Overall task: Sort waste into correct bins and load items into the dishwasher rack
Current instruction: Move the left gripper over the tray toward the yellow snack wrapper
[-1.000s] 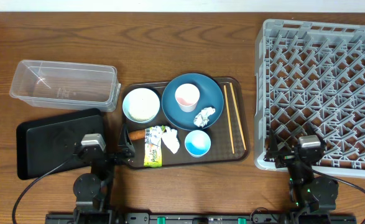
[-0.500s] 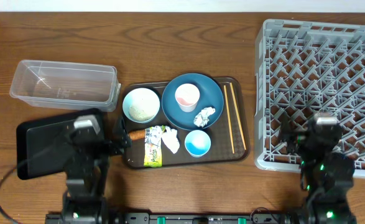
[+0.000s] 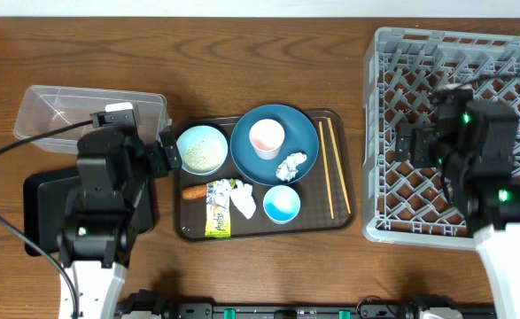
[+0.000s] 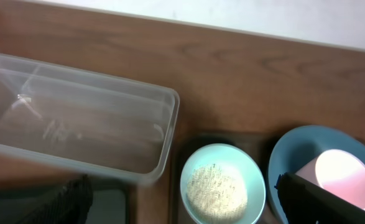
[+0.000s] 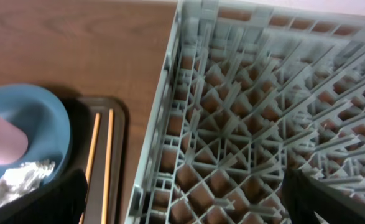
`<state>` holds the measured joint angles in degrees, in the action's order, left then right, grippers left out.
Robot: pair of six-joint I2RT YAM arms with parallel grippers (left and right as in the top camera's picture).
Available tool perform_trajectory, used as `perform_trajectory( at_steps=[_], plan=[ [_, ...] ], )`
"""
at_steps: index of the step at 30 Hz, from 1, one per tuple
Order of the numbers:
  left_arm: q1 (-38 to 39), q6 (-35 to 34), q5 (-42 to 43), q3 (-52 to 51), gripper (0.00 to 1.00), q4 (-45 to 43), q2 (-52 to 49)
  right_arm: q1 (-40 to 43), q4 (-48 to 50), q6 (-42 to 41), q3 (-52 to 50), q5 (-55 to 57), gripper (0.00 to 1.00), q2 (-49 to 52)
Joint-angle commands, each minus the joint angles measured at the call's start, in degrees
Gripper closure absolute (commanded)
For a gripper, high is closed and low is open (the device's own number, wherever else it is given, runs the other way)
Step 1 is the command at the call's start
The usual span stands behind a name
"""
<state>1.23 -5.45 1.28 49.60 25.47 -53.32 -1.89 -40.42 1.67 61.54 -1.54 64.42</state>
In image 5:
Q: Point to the dark brown serving tray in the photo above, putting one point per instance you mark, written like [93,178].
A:
[81,112]

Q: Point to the foil ball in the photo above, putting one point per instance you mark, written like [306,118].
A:
[19,181]

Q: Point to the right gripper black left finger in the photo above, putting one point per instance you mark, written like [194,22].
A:
[61,201]

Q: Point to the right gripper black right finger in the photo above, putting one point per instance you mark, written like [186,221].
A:
[306,199]

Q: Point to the grey dishwasher rack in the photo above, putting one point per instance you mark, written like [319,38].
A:
[247,91]

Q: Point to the large blue plate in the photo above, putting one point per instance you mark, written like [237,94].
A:
[44,119]

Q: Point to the wooden chopstick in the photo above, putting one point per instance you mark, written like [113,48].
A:
[92,149]
[107,169]

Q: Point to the left wooden chopstick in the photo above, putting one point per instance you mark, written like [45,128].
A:
[92,149]

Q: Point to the pink plastic cup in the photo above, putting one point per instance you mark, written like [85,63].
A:
[13,142]

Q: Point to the right wooden chopstick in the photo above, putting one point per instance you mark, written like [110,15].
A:
[107,169]

